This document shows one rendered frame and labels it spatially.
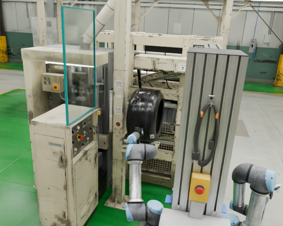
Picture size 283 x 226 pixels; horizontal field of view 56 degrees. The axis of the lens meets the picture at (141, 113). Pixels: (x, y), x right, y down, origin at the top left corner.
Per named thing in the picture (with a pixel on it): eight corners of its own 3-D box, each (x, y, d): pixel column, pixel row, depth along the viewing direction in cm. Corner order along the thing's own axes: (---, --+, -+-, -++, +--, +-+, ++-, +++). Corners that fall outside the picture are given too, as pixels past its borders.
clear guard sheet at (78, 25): (66, 125, 226) (60, 6, 196) (94, 107, 277) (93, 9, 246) (68, 126, 226) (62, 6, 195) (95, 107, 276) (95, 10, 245)
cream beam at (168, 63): (133, 69, 295) (134, 55, 290) (139, 66, 318) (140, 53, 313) (188, 74, 280) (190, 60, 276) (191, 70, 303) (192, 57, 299)
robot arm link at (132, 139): (126, 144, 232) (126, 135, 230) (130, 141, 243) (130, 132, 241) (134, 145, 230) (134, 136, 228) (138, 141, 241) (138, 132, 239)
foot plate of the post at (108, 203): (103, 205, 324) (103, 202, 322) (112, 193, 348) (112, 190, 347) (125, 210, 317) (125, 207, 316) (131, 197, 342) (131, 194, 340)
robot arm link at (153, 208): (164, 225, 183) (165, 209, 179) (144, 226, 182) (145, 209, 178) (161, 213, 195) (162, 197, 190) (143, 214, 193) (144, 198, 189)
